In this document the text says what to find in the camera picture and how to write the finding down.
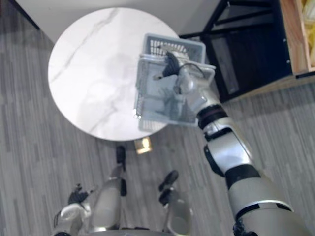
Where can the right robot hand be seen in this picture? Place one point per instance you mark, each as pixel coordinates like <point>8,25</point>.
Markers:
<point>171,65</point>

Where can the grey plastic basket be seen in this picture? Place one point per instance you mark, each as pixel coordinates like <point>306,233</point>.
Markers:
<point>153,88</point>

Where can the dark right robot foot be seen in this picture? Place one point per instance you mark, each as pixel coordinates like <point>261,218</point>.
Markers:
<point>169,178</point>

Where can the dark robot foot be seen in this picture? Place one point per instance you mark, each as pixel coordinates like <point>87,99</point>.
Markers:
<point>169,178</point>
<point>120,155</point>

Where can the yellow produce in crate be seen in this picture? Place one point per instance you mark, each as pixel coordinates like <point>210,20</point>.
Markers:
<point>310,27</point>

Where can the dark left robot foot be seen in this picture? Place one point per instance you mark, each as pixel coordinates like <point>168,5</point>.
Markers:
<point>120,155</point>

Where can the black metal shelf rack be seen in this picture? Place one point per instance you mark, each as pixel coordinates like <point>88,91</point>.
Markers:
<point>248,46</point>

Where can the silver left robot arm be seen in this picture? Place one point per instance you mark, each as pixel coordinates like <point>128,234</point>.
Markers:
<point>70,214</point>

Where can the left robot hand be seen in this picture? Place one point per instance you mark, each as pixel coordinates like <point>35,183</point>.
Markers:
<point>77,195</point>

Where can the gold table base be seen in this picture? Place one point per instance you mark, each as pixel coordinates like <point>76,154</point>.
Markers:
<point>143,145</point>

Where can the silver right robot leg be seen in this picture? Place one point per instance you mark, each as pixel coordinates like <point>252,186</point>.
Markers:
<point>178,215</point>

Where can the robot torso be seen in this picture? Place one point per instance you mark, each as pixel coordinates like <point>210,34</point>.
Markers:
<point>128,232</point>

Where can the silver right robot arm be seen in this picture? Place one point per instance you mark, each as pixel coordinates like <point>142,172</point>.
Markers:
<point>236,157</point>

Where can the wooden crate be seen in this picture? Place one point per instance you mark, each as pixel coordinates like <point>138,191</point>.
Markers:
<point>295,37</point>

